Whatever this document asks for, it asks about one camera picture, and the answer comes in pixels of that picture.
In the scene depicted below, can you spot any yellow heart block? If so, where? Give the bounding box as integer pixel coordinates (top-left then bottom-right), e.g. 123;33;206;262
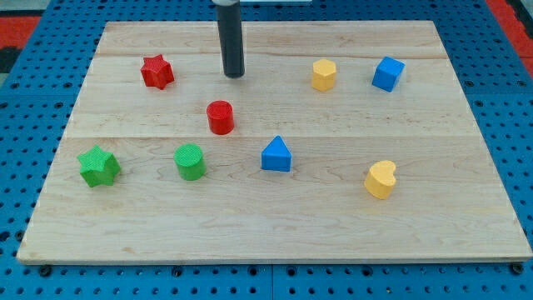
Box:
364;160;396;200

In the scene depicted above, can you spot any silver rod mount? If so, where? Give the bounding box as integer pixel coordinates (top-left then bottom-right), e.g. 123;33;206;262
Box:
212;0;240;5

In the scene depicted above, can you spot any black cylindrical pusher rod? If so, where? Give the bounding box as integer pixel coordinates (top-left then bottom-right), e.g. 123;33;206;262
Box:
216;3;245;78

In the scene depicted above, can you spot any wooden board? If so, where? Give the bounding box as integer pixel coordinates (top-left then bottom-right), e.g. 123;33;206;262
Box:
17;21;532;265

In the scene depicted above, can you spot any blue cube block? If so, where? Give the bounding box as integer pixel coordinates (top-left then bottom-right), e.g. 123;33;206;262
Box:
371;57;405;93

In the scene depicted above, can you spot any red cylinder block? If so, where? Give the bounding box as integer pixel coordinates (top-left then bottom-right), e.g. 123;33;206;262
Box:
207;100;234;135

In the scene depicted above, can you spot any red star block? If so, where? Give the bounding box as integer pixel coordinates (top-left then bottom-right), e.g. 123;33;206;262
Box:
141;54;175;90

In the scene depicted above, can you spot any green cylinder block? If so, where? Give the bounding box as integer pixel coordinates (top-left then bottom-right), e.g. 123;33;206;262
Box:
173;143;207;181

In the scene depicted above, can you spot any blue triangle block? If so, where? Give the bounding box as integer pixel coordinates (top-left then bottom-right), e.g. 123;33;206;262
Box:
261;136;292;172

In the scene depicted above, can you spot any green star block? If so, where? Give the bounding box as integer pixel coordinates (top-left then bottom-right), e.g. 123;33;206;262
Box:
77;145;121;188

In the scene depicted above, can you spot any yellow hexagon block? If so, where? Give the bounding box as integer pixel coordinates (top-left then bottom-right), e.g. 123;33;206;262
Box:
311;59;336;92

